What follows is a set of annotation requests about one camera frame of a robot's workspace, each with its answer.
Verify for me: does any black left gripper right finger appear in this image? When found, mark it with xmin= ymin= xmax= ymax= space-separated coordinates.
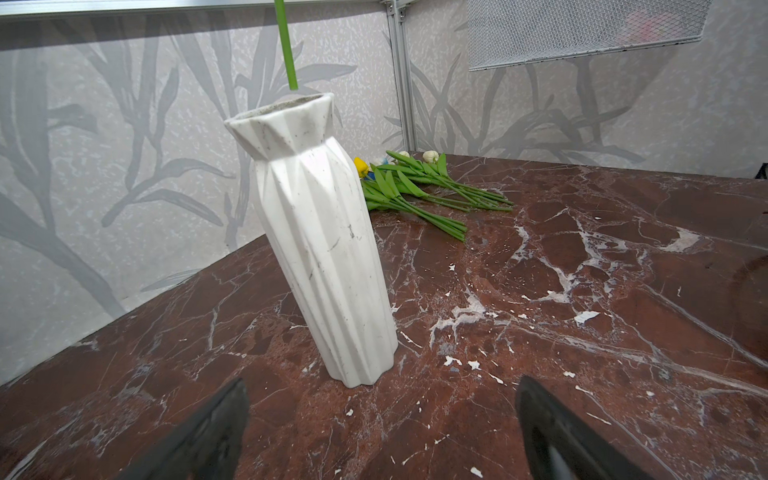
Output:
xmin=516 ymin=375 xmax=650 ymax=480

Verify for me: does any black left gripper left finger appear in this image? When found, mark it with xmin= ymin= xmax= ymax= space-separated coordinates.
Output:
xmin=118 ymin=378 xmax=249 ymax=479

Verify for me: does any white ribbed ceramic vase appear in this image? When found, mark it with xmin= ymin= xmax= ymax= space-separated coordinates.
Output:
xmin=225 ymin=93 xmax=398 ymax=388

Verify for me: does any yellow tulip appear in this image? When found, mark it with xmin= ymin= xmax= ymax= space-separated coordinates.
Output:
xmin=274 ymin=0 xmax=299 ymax=91

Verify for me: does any tulip bunch on table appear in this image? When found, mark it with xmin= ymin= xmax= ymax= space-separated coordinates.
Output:
xmin=353 ymin=150 xmax=513 ymax=242

